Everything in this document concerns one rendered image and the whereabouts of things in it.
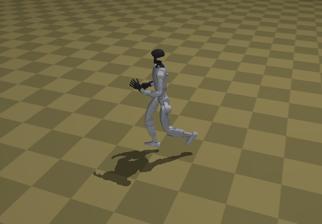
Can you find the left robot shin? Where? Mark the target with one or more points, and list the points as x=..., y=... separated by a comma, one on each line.
x=176, y=132

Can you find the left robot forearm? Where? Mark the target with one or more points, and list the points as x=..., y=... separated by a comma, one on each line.
x=150, y=93

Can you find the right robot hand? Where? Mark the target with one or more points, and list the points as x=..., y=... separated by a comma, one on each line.
x=146, y=85

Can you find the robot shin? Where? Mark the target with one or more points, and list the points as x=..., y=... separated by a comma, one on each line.
x=151, y=130
x=176, y=132

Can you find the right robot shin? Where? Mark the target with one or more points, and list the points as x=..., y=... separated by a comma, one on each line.
x=151, y=130

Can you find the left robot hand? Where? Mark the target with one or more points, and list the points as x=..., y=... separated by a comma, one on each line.
x=136, y=85

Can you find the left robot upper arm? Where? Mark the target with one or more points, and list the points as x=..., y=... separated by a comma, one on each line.
x=160, y=80

